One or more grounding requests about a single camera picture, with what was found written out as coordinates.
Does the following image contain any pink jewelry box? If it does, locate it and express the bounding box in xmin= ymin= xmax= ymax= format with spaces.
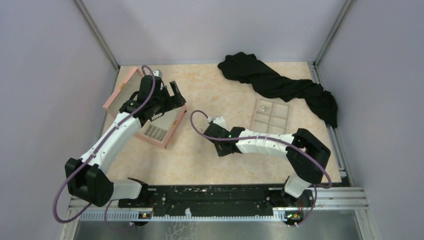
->
xmin=103 ymin=66 xmax=187 ymax=149

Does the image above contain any beige divided tray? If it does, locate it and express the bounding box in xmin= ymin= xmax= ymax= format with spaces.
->
xmin=249 ymin=97 xmax=291 ymax=135

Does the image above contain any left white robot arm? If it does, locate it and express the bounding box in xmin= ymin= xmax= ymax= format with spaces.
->
xmin=64 ymin=67 xmax=187 ymax=207

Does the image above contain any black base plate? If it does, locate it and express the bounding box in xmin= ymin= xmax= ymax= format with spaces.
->
xmin=118 ymin=183 xmax=313 ymax=217

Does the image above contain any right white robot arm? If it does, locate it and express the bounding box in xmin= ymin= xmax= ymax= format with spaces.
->
xmin=203 ymin=116 xmax=331 ymax=206

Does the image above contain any white slotted cable duct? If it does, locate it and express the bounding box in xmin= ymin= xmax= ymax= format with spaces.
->
xmin=79 ymin=209 xmax=288 ymax=222

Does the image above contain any black cloth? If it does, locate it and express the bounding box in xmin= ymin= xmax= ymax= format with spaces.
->
xmin=217 ymin=52 xmax=338 ymax=128

